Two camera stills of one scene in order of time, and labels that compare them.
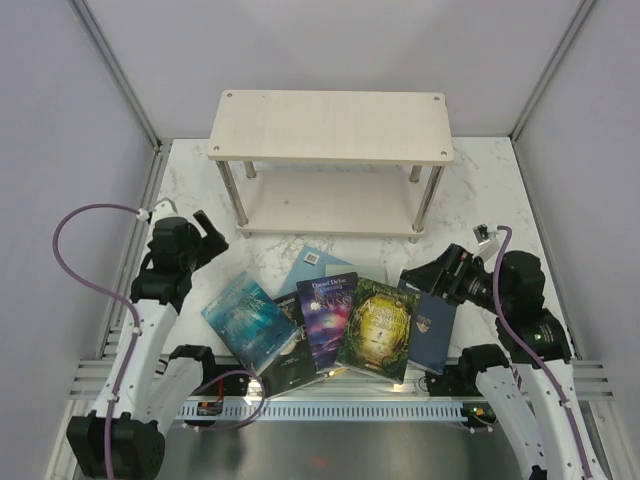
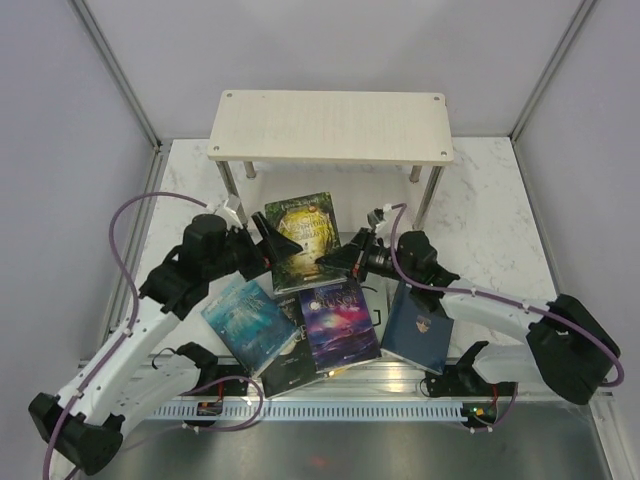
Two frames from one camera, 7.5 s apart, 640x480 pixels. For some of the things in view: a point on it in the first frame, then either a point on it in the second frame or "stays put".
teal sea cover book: (250, 321) stays put
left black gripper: (211, 245) → (278, 246)
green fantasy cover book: (379, 330) → (309, 221)
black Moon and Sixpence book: (294, 368) stays put
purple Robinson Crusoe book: (326, 302) stays put
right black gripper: (432, 276) → (353, 257)
